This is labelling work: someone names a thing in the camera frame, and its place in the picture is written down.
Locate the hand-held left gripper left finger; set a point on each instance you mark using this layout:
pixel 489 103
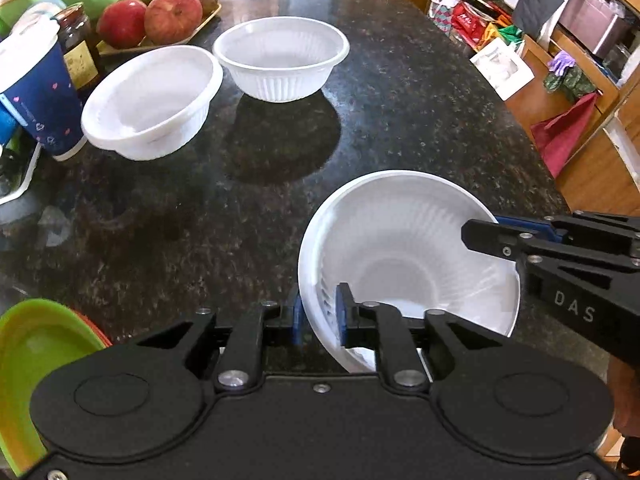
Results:
pixel 297 320

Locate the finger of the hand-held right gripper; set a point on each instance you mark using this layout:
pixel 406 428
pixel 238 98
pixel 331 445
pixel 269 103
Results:
pixel 525 225
pixel 490 237

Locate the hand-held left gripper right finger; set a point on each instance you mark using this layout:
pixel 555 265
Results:
pixel 342 315

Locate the white bowl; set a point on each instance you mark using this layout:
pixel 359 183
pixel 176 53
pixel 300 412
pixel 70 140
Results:
pixel 400 240
pixel 150 90
pixel 280 45

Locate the orange plate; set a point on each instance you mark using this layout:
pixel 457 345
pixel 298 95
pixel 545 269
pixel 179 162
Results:
pixel 98 334

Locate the green plate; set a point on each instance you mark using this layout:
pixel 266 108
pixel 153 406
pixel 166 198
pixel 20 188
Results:
pixel 40 350

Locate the person's right hand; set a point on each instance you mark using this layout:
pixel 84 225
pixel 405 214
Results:
pixel 625 395

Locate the wooden shelf cabinet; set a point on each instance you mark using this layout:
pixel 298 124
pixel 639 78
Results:
pixel 590 180

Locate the red cloth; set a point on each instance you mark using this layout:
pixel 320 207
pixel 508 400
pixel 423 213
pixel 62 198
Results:
pixel 565 135

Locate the green camouflage cloth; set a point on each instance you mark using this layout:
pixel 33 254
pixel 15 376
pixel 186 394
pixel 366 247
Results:
pixel 570 82

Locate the white photo box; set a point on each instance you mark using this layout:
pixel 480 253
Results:
pixel 502 67

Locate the purple rubber gloves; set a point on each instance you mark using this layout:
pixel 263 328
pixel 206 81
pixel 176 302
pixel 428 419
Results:
pixel 561 61

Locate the green and yellow bag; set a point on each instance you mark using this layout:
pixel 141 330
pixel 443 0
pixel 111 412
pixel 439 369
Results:
pixel 507 35

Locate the red snack bag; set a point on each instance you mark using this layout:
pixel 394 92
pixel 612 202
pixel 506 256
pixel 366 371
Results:
pixel 470 22

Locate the mauve storage box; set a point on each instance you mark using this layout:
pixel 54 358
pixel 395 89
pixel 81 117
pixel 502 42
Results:
pixel 592 17

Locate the white patterned paper bag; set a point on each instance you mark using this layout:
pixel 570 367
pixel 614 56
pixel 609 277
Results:
pixel 444 10

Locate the white plastic tray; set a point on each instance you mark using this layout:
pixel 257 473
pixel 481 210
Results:
pixel 31 175

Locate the beige fruit tray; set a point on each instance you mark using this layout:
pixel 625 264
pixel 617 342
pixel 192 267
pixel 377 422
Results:
pixel 202 27

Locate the red apple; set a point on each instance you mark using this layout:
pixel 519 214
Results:
pixel 172 15
pixel 122 22

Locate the blue paper cup white lid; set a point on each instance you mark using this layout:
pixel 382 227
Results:
pixel 40 95

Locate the dark sauce jar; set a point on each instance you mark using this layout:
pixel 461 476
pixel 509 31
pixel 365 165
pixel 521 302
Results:
pixel 80 55

